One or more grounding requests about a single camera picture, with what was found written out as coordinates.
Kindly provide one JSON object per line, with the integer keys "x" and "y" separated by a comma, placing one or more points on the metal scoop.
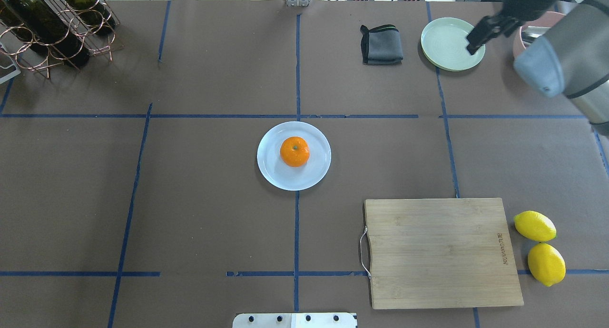
{"x": 530, "y": 33}

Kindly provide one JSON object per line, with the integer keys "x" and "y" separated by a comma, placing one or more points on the dark wine bottle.
{"x": 94, "y": 15}
{"x": 49, "y": 29}

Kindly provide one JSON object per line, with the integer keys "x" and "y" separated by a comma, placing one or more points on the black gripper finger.
{"x": 487, "y": 29}
{"x": 506, "y": 25}

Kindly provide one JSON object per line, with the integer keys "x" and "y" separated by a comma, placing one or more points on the yellow lemon left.
{"x": 546, "y": 264}

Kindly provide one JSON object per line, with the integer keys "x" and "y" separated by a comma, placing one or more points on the yellow lemon right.
{"x": 535, "y": 226}

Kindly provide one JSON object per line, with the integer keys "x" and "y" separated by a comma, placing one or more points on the bamboo cutting board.
{"x": 440, "y": 253}

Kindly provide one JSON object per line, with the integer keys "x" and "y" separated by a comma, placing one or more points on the pink bowl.
{"x": 548, "y": 19}

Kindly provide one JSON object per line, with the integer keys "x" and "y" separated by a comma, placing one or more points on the orange mandarin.
{"x": 295, "y": 152}

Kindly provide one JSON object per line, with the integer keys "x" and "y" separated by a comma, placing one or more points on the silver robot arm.
{"x": 572, "y": 58}

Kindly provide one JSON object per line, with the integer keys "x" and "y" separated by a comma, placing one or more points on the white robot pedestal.
{"x": 296, "y": 320}

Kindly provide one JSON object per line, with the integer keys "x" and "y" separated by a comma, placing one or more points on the light blue plate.
{"x": 293, "y": 179}

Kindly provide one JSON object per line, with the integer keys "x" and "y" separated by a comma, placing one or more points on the folded grey cloth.
{"x": 381, "y": 45}

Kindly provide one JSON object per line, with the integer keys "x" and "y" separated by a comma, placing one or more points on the copper wire bottle rack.
{"x": 19, "y": 44}

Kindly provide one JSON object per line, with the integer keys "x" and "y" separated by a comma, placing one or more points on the yellow lemon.
{"x": 535, "y": 226}
{"x": 546, "y": 264}

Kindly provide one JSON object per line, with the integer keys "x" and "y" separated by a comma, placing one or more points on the dark wine bottle right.
{"x": 94, "y": 15}

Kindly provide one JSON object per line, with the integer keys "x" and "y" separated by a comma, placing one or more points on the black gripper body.
{"x": 522, "y": 5}

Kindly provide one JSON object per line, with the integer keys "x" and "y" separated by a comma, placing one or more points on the light green plate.
{"x": 444, "y": 43}

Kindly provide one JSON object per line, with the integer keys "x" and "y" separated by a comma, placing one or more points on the dark wine bottle left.
{"x": 49, "y": 29}

